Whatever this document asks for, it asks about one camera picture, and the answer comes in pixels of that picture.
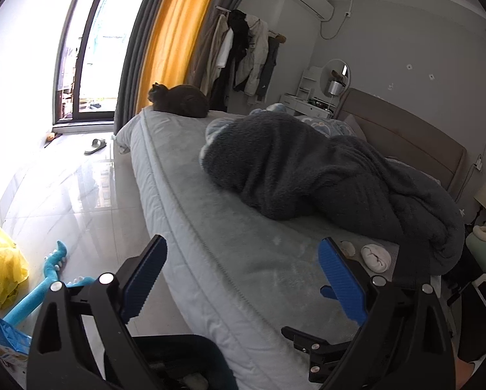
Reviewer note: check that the glass balcony door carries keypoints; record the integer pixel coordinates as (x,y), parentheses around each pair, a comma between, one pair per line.
(88,115)

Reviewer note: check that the person's right forearm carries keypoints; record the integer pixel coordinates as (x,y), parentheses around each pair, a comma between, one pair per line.
(476,325)

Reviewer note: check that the dark brown cat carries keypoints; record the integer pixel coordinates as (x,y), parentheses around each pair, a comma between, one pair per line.
(182,99)

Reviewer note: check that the dark grey trousers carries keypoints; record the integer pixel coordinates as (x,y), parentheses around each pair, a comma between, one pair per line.
(269,65)

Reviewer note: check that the clothes on rack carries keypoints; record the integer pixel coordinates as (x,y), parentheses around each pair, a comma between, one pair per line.
(212,61)

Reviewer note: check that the dark grey fleece blanket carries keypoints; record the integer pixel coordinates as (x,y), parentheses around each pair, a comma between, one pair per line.
(308,170)

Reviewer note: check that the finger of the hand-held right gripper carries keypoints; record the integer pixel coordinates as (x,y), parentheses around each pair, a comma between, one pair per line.
(328,292)
(316,349)

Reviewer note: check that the yellow plastic bag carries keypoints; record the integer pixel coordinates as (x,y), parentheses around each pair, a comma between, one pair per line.
(3,268)

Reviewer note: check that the brown padded headboard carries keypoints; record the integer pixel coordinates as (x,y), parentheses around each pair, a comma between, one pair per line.
(409,138)

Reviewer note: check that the black garment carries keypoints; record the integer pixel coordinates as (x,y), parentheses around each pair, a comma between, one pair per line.
(239,32)

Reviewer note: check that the blue printed box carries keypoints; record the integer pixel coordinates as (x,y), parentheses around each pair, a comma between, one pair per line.
(7,339)

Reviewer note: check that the white wall shelf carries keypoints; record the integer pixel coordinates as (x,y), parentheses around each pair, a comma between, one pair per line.
(308,81)

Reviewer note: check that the folded white sock ball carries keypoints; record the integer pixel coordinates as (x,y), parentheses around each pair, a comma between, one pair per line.
(375,258)

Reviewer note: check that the light blue printed pillow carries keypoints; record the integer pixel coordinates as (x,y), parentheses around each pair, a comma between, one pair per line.
(328,126)

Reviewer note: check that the white dressing table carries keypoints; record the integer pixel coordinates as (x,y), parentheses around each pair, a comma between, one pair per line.
(304,105)

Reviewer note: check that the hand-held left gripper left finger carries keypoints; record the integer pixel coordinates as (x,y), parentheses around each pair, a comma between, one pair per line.
(143,282)

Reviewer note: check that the white puffer jacket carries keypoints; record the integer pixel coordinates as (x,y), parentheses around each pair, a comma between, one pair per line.
(253,57)

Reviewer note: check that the blue plastic dinosaur toy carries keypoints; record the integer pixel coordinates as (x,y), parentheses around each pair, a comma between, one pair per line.
(50,268)

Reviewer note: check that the round vanity mirror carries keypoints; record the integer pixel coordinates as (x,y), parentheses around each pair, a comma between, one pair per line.
(335,73)

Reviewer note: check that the grey slipper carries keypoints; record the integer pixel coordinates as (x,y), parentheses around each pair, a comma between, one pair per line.
(96,145)

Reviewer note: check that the silver table lamp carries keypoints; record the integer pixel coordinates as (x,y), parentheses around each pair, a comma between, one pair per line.
(335,87)

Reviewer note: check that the yellow curtain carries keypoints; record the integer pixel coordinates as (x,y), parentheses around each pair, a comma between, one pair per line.
(174,28)

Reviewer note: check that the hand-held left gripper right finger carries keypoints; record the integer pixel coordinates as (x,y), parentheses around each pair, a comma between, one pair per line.
(342,282)

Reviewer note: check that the bed with light grey sheet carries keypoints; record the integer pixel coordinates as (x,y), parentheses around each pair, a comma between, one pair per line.
(226,219)

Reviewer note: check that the small orange toy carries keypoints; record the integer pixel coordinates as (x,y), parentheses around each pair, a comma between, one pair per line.
(51,136)

